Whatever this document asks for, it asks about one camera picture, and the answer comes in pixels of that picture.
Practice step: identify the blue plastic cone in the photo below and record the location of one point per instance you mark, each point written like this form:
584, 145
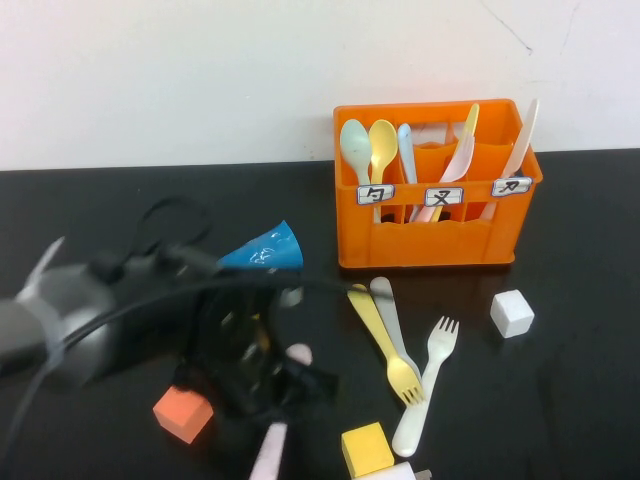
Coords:
270, 252

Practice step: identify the white foam cube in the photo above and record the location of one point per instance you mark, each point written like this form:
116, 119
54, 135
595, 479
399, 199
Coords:
511, 314

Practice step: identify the cream plastic knife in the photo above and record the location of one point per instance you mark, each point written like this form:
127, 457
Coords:
522, 140

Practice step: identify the yellow plastic fork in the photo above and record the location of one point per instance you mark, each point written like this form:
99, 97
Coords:
387, 350

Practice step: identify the pale green plastic spoon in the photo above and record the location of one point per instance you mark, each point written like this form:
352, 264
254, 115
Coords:
356, 145

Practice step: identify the grey plastic knife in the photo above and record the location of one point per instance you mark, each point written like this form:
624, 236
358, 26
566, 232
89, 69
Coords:
390, 310

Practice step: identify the white plastic fork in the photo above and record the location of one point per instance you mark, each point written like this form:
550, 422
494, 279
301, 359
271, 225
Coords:
425, 395

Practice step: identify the paper label marked 勺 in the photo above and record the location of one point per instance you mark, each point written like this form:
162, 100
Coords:
375, 194

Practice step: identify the paper label marked 叉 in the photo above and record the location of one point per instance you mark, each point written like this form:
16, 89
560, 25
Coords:
443, 196

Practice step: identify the yellow plastic spoon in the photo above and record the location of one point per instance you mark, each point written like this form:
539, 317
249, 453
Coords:
382, 145

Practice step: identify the white zip tie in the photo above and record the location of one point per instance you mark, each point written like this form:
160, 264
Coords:
47, 300

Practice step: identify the white foam block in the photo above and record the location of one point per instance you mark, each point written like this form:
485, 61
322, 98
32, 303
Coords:
390, 473

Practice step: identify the light blue plastic utensil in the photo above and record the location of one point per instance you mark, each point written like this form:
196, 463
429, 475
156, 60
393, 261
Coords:
407, 155

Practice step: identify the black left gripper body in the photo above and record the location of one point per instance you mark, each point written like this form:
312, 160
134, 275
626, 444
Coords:
235, 345

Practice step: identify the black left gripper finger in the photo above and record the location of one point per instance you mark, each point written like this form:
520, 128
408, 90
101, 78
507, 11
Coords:
262, 407
317, 385

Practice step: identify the yellow plastic utensil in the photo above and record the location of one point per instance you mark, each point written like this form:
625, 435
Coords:
471, 120

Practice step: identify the yellow foam cube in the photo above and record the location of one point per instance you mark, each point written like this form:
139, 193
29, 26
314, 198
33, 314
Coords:
367, 450

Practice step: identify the orange foam cube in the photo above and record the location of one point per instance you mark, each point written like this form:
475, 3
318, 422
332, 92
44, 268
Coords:
182, 412

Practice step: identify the orange plastic cutlery holder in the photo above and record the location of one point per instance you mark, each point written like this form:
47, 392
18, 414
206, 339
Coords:
430, 240

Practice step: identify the paper label marked 刀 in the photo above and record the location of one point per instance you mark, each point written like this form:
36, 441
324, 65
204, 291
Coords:
510, 186

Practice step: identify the pale pink plastic fork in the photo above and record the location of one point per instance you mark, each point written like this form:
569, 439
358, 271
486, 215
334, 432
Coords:
457, 162

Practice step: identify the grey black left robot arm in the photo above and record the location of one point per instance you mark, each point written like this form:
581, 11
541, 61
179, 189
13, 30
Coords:
60, 310

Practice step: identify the pale pink plastic spoon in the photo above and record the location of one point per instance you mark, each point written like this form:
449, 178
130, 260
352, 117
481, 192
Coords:
270, 450

